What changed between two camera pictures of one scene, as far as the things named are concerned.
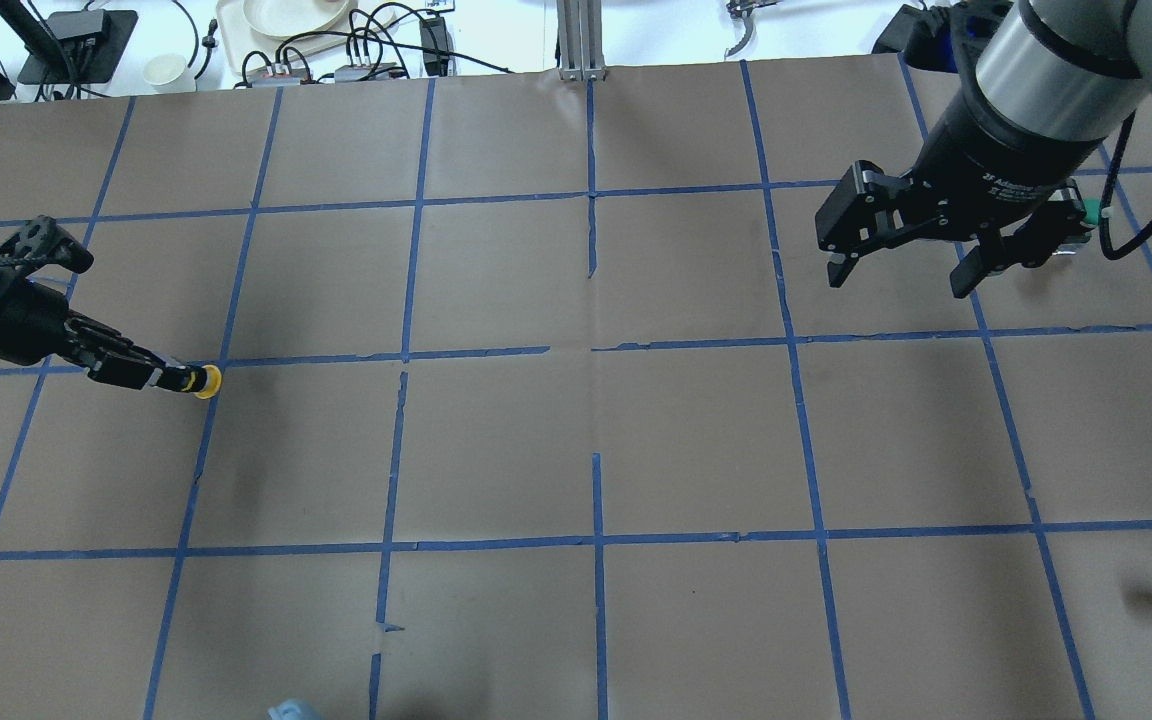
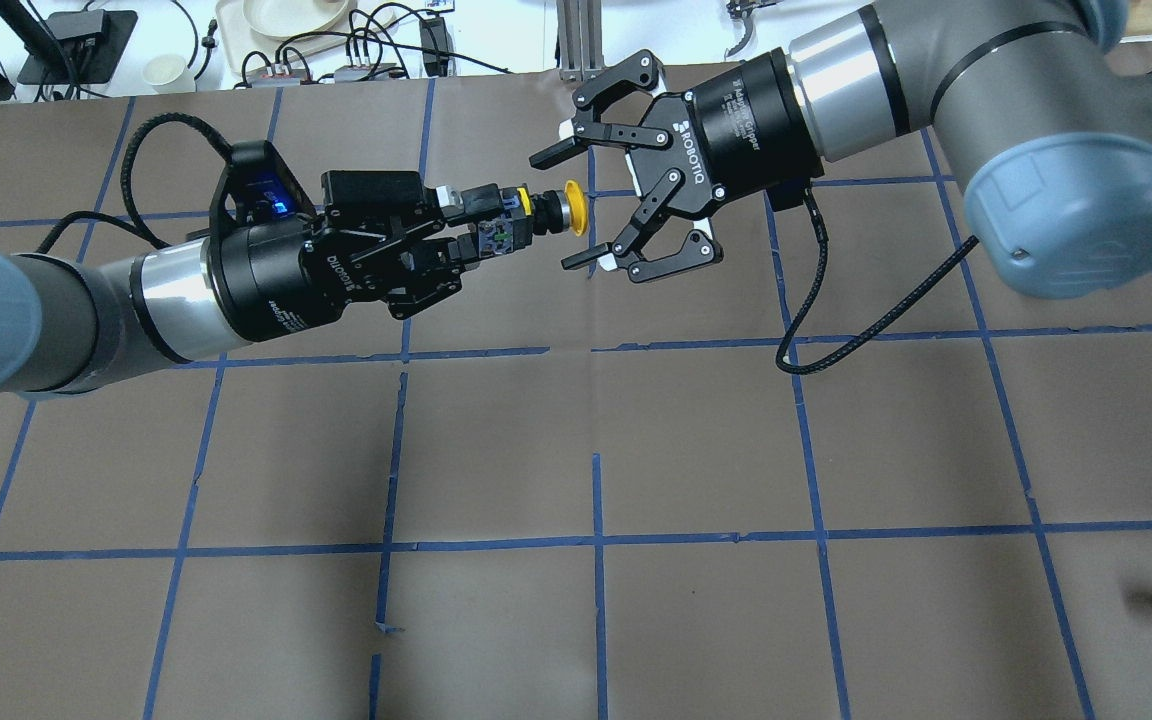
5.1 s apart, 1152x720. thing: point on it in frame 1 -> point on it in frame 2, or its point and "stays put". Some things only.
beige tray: [254, 34] stays put
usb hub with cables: [290, 70] stays put
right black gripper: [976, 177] -> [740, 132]
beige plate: [293, 17] stays put
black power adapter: [437, 46] stays put
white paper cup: [169, 73] stays put
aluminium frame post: [581, 40] stays put
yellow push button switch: [213, 383] -> [524, 215]
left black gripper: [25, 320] -> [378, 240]
